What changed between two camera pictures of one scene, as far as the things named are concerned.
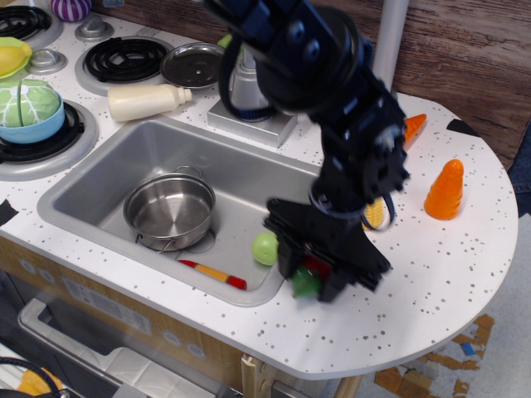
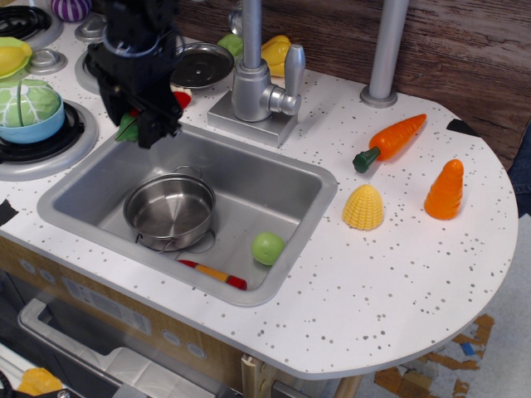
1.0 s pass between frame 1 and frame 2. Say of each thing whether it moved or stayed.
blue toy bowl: stayed
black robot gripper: moved
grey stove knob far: stayed
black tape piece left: stayed
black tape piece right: stayed
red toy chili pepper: moved
